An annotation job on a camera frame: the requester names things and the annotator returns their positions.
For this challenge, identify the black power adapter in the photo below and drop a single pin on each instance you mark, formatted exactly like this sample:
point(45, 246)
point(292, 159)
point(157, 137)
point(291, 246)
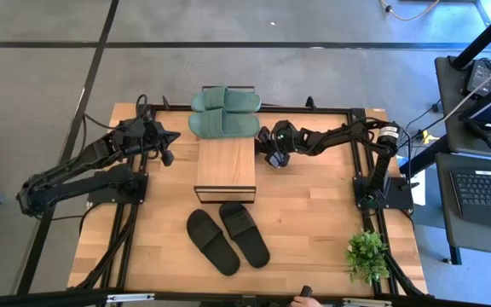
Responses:
point(480, 74)

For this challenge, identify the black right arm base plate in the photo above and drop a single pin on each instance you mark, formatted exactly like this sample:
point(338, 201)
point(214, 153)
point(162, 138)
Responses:
point(401, 196)

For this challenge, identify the white paper sheet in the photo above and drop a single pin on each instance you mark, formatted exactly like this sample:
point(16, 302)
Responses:
point(419, 187)

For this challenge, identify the black horizontal beam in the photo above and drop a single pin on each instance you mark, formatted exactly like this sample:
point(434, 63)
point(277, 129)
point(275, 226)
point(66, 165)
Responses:
point(58, 298)

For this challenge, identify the black laptop keyboard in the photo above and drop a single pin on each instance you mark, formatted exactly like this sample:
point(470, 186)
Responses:
point(484, 192)

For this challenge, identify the green slide sandal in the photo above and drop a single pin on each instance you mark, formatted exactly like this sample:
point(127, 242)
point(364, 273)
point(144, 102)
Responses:
point(224, 123)
point(226, 100)

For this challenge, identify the wooden two-tier shelf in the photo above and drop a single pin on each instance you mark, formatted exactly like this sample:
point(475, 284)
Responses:
point(226, 164)

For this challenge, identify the black metal pole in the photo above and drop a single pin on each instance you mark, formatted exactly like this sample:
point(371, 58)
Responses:
point(424, 157)
point(484, 36)

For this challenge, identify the yellow floor plug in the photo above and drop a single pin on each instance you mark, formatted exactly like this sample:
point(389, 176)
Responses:
point(426, 137)

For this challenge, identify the black slide sandal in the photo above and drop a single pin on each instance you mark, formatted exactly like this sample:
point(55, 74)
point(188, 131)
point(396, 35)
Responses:
point(244, 234)
point(212, 243)

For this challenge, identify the person's hand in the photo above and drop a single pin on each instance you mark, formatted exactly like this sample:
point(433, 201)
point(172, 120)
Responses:
point(305, 302)

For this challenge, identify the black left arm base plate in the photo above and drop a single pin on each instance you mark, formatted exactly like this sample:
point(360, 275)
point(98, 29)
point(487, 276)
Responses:
point(139, 197)

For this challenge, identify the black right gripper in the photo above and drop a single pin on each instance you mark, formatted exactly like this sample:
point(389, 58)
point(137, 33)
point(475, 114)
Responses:
point(287, 137)

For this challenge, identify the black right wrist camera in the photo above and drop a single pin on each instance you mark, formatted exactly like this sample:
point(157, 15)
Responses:
point(277, 160)

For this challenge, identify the thin white rod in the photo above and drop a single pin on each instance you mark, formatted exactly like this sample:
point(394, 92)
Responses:
point(475, 92)

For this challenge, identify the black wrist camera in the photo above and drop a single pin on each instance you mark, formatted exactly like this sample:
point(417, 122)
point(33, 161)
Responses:
point(167, 158)
point(277, 160)

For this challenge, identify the black aluminium table frame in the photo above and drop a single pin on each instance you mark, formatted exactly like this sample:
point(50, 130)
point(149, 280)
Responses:
point(288, 109)

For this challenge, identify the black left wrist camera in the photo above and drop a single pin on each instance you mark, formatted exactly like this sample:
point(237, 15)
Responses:
point(167, 158)

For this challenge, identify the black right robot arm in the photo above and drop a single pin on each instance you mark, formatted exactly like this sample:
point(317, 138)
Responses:
point(335, 135)

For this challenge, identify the black computer cart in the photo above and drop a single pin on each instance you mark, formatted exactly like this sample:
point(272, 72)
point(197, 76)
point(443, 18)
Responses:
point(446, 128)

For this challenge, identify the small green artificial plant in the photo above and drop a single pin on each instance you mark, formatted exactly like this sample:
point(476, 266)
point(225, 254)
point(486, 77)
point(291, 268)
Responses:
point(367, 258)

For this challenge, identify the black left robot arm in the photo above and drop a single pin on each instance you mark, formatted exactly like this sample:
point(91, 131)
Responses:
point(71, 185)

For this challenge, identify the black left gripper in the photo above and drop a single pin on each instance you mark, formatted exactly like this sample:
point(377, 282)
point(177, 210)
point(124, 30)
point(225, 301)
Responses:
point(136, 136)

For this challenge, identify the silver metal bracket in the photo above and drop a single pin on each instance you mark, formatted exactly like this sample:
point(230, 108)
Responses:
point(367, 302)
point(130, 298)

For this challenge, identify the small black held object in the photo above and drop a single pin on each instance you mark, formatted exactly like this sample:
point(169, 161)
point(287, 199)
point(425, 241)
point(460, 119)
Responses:
point(306, 291)

